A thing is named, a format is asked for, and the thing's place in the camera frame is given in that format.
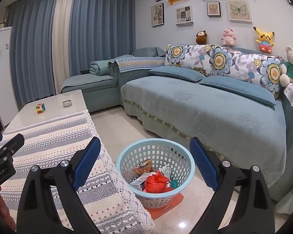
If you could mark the glass ashtray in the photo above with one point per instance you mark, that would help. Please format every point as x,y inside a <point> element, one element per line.
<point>67,103</point>

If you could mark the white milk carton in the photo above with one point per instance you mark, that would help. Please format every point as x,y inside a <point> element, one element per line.
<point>139,183</point>

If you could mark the floral cushion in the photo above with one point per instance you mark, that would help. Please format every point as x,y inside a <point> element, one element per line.
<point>193,57</point>
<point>258,69</point>

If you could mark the white standing air conditioner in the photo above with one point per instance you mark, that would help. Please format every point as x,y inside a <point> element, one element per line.
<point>8,103</point>

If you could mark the white teddy bear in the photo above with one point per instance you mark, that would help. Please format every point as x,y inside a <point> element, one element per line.
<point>287,68</point>

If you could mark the brown monkey plush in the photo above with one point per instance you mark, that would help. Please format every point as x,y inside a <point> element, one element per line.
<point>201,37</point>

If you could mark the floral cushion right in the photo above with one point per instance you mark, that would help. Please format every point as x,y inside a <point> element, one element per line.
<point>258,69</point>

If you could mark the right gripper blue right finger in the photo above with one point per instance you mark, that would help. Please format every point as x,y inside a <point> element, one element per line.
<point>204,163</point>

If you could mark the striped woven tablecloth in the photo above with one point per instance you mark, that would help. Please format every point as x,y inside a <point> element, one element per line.
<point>37,212</point>

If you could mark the floral cushion left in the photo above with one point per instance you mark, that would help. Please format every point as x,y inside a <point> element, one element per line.
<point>193,57</point>

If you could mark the orange foil snack wrapper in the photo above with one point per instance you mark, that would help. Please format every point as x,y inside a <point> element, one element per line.
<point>144,167</point>

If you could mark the folded blue blanket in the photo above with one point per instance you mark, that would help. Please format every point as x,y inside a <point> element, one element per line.
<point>99,67</point>

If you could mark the orange plastic bag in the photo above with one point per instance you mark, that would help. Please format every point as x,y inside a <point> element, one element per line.
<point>157,183</point>

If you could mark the white coffee table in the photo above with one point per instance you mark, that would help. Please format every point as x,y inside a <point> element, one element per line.
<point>54,108</point>

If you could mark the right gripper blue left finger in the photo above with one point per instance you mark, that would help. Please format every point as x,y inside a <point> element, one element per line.
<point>83,162</point>

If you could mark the blue sectional sofa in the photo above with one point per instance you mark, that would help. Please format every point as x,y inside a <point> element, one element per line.
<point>240,121</point>

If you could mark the rubik's cube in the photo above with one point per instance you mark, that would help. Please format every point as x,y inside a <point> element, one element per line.
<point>40,108</point>

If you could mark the light blue trash basket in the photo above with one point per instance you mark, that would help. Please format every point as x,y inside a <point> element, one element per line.
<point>156,170</point>

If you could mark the pink pig plush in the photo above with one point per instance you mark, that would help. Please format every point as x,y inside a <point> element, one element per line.
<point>228,39</point>

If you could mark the white blister wrapper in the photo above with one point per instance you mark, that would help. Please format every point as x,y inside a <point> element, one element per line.
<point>166,171</point>

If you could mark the blue window curtains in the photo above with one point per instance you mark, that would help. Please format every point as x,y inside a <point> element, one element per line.
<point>52,40</point>

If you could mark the person's left hand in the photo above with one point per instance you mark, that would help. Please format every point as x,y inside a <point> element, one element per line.
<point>5,213</point>

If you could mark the pikachu plush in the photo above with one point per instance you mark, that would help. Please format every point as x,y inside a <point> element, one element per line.
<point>265,40</point>

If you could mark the butterfly picture frame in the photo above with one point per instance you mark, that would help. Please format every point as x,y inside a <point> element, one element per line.
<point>239,11</point>

